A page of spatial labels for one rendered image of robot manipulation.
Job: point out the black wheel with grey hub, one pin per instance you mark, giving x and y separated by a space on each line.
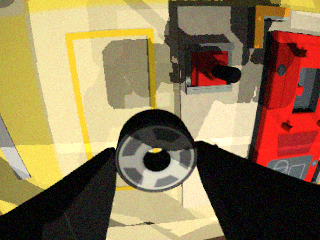
160 171

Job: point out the yellow rectangular outline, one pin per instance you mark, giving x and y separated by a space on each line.
75 82

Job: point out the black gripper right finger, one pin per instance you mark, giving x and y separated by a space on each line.
253 202

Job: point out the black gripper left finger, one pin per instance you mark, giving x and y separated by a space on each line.
75 208

